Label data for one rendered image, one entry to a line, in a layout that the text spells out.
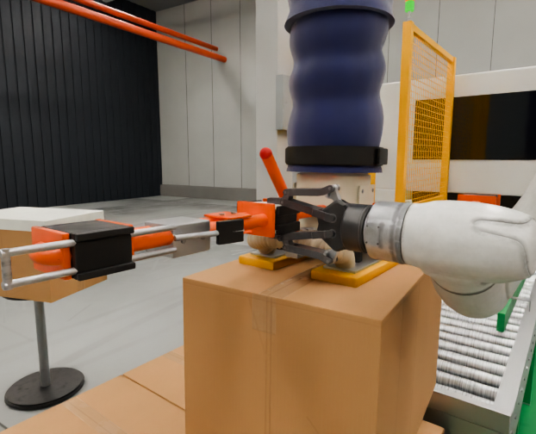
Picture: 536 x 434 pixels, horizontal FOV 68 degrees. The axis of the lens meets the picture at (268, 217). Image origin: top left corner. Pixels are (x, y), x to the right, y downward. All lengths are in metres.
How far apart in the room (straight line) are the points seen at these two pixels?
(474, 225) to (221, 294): 0.45
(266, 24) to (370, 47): 1.62
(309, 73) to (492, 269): 0.52
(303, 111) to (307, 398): 0.56
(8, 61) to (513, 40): 11.51
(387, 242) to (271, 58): 1.93
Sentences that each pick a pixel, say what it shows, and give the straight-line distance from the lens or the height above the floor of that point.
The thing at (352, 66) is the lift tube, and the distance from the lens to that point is 0.86.
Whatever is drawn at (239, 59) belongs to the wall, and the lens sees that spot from 12.81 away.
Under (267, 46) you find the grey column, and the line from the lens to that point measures 2.45.
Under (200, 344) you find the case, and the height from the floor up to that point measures 0.95.
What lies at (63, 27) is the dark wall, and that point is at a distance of 13.17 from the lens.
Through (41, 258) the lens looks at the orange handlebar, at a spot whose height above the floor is 1.21.
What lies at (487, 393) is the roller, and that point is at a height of 0.54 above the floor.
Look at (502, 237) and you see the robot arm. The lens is 0.55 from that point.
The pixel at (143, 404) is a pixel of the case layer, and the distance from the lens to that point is 1.44.
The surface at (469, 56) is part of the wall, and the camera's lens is 10.38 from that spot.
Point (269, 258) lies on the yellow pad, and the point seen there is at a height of 1.09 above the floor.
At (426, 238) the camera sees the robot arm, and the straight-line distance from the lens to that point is 0.55.
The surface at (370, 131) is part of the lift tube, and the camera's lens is 0.87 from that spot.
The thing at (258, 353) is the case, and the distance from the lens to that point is 0.75.
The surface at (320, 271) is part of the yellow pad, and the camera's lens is 0.79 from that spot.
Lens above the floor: 1.31
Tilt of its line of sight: 8 degrees down
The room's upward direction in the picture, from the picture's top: straight up
